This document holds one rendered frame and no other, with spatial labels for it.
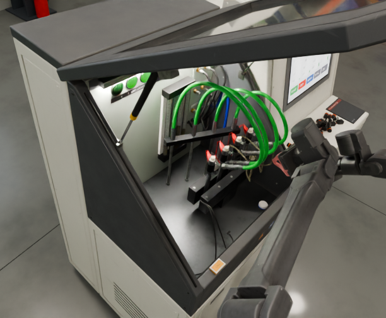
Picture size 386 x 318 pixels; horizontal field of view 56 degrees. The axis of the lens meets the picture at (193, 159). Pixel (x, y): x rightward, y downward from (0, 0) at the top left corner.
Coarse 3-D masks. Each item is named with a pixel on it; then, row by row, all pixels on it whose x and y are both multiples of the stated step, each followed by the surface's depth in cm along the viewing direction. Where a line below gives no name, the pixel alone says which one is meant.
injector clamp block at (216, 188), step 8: (248, 160) 156; (216, 176) 147; (224, 176) 154; (232, 176) 148; (240, 176) 151; (192, 184) 142; (200, 184) 143; (216, 184) 144; (224, 184) 144; (232, 184) 148; (192, 192) 141; (200, 192) 143; (208, 192) 140; (216, 192) 141; (224, 192) 146; (232, 192) 155; (192, 200) 144; (208, 200) 138; (216, 200) 144; (224, 200) 152; (200, 208) 143; (208, 208) 142
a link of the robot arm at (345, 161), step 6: (348, 156) 103; (354, 156) 99; (342, 162) 103; (348, 162) 101; (354, 162) 99; (342, 168) 103; (348, 168) 101; (354, 168) 100; (348, 174) 103; (354, 174) 101; (360, 174) 100
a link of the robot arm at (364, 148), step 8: (336, 136) 101; (344, 136) 99; (352, 136) 98; (360, 136) 98; (344, 144) 100; (352, 144) 99; (360, 144) 97; (368, 144) 100; (344, 152) 100; (352, 152) 99; (360, 152) 97; (368, 152) 100; (360, 168) 97; (368, 168) 95; (376, 168) 93
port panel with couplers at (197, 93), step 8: (200, 72) 141; (208, 72) 150; (200, 80) 148; (192, 88) 148; (200, 88) 152; (208, 88) 157; (192, 96) 151; (200, 96) 155; (192, 104) 154; (208, 104) 160; (192, 112) 156; (200, 112) 163
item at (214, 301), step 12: (264, 240) 155; (252, 252) 148; (240, 264) 142; (252, 264) 167; (228, 276) 137; (240, 276) 159; (228, 288) 152; (216, 300) 146; (204, 312) 139; (216, 312) 164
